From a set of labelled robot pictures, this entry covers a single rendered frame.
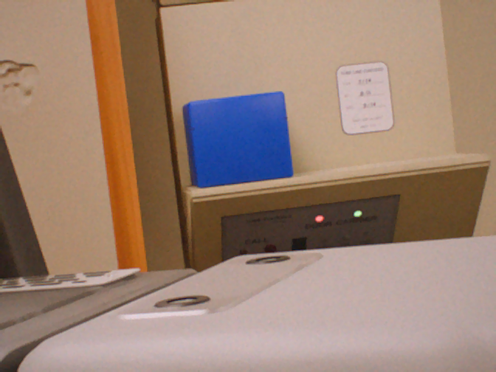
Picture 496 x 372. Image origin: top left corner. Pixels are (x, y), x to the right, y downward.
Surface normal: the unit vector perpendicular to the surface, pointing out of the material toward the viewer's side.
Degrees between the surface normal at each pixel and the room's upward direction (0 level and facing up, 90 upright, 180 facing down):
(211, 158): 90
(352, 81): 90
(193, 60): 90
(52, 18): 90
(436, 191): 135
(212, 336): 27
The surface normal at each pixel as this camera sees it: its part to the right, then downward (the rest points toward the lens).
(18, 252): 0.92, -0.14
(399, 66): 0.13, 0.04
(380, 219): 0.18, 0.73
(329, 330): -0.25, -0.84
